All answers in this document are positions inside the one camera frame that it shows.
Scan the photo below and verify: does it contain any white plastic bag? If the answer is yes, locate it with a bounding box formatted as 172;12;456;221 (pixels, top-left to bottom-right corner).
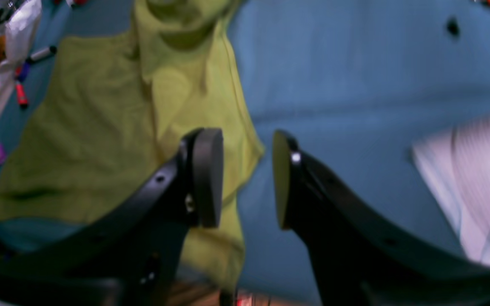
0;0;43;96

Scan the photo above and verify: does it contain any olive green t-shirt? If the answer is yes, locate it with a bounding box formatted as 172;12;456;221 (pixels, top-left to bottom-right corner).
0;0;264;290

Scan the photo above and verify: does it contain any red handled screwdriver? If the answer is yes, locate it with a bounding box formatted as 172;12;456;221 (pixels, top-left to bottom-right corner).
15;81;29;109

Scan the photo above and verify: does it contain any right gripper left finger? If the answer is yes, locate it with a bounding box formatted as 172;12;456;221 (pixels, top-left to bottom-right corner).
0;128;224;306

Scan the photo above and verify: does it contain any blue table cloth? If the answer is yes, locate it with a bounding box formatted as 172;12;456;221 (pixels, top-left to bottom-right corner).
0;0;490;306

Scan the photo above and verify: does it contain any small black screw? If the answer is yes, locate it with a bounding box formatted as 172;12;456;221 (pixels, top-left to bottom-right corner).
445;17;460;37

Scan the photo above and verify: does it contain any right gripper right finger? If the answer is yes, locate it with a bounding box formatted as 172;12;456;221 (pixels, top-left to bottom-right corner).
272;130;490;306

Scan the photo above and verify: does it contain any black white marker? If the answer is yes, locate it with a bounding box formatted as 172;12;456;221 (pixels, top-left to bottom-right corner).
26;46;57;64

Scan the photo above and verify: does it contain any purple tape roll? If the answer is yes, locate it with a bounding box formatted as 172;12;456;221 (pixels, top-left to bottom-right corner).
15;62;30;82

